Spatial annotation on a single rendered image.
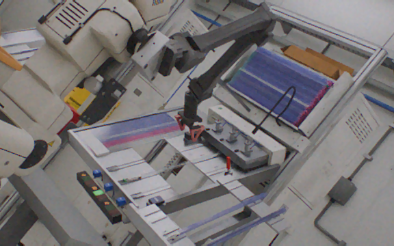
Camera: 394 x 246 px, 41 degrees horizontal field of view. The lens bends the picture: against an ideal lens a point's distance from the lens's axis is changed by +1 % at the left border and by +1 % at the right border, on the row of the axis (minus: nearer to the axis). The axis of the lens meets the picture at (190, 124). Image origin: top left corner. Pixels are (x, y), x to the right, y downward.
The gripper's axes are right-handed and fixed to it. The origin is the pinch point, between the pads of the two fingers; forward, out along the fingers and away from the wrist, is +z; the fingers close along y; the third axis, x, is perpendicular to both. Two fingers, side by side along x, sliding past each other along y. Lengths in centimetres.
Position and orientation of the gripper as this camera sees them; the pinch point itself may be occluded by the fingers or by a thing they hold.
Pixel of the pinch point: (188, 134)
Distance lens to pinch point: 225.0
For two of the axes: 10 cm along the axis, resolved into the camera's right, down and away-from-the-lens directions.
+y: -5.3, -4.5, 7.2
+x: -8.5, 2.0, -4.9
